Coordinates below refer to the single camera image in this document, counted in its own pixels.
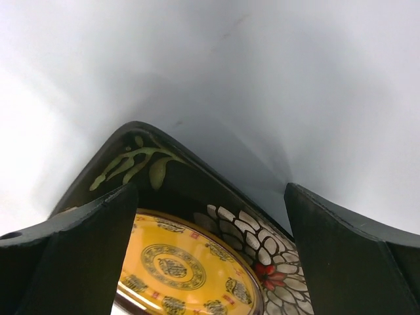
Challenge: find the black yellow square plate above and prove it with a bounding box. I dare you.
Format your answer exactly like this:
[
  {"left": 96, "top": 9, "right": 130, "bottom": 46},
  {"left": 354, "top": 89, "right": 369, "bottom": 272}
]
[{"left": 53, "top": 121, "right": 314, "bottom": 314}]

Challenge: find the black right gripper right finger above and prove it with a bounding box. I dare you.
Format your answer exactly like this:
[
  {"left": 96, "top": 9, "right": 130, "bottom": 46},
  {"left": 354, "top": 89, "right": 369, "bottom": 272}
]
[{"left": 284, "top": 183, "right": 419, "bottom": 314}]

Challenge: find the yellow round plate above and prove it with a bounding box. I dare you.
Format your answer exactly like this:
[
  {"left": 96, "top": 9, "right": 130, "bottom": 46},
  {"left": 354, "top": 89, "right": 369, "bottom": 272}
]
[{"left": 115, "top": 209, "right": 264, "bottom": 314}]

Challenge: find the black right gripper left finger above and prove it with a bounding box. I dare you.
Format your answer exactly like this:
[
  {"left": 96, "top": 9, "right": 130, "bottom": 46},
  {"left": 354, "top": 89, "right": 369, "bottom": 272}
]
[{"left": 1, "top": 184, "right": 138, "bottom": 314}]

